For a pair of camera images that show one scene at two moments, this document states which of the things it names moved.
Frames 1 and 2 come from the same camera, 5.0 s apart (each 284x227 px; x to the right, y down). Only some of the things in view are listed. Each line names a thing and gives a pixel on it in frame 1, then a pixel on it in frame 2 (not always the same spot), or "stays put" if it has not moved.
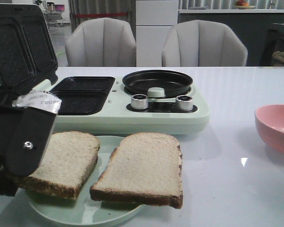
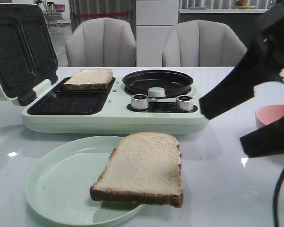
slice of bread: x=144 y=169 stays put
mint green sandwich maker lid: x=22 y=49 stays put
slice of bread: x=66 y=163 to x=94 y=79
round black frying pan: x=174 y=83 stays put
